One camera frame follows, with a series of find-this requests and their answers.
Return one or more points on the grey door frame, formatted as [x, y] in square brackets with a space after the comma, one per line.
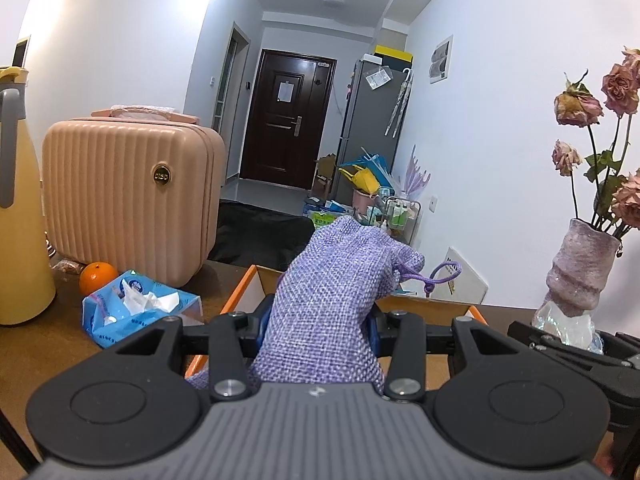
[230, 80]

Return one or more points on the black cloth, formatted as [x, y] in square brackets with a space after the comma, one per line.
[260, 235]

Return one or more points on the white board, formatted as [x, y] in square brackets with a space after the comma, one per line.
[470, 280]

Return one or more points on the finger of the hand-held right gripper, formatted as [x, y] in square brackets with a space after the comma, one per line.
[555, 342]
[629, 344]

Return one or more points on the yellow and black box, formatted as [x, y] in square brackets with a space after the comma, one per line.
[392, 56]

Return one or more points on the orange fruit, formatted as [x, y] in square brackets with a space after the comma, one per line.
[96, 279]

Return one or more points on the pink textured vase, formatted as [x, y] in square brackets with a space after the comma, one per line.
[582, 265]

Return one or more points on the pink ribbed suitcase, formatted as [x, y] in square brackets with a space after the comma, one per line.
[125, 185]

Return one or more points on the grey refrigerator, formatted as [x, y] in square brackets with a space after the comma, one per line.
[365, 125]

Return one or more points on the yellow thermos jug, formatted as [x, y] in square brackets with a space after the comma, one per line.
[20, 240]

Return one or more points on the wall socket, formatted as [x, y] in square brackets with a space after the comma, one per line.
[433, 205]

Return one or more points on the purple winged decoration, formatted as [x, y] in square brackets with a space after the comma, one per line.
[416, 175]

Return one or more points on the paper note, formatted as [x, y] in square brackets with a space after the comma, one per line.
[285, 91]

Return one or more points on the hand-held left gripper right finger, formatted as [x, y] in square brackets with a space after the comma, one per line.
[385, 330]

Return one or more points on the blue tissue pack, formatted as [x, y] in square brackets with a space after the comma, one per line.
[115, 325]

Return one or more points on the ceiling lamp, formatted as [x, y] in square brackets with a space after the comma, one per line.
[334, 1]

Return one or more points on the dried roses bouquet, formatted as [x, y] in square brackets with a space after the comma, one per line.
[575, 105]

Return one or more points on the blue paper bag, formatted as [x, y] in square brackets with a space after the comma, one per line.
[377, 165]

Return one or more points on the framed picture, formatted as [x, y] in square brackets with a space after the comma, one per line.
[21, 51]

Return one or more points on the green packet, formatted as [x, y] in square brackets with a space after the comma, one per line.
[322, 217]

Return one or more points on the folded umbrella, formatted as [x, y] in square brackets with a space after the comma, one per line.
[402, 95]

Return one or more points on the orange cardboard box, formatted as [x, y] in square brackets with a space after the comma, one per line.
[247, 287]

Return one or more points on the small snack packet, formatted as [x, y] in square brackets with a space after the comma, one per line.
[65, 266]

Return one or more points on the yellow plastic item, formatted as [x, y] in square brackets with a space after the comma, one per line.
[362, 180]

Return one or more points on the dark brown door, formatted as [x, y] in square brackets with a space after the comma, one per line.
[270, 150]

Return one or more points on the brown cardboard box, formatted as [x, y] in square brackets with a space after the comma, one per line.
[325, 175]

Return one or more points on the crumpled clear plastic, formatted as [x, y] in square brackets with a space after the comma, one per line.
[555, 322]

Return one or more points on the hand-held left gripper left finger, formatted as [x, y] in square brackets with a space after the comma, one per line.
[264, 320]

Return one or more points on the storage cart with bottles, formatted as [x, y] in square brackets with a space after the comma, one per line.
[400, 212]

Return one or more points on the clear plastic bag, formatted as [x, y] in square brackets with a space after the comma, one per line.
[378, 77]

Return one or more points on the pink bucket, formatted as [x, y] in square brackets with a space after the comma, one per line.
[362, 201]

